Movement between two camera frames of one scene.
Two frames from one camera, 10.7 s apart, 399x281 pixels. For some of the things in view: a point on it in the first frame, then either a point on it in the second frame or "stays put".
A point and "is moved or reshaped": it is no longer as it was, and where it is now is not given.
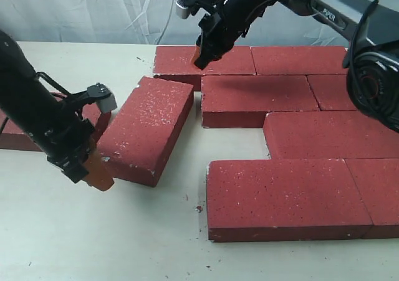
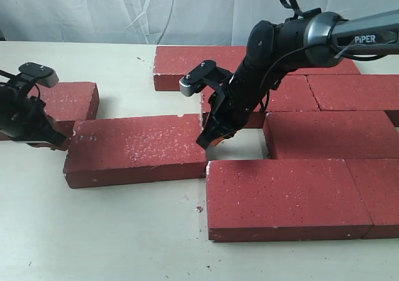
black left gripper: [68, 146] to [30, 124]
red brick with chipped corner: [136, 144] is moved or reshaped
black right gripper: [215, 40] to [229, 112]
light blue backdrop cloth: [144, 13] stays put
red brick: [283, 199] stays put
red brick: [378, 181] stays put
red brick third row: [336, 134] stays put
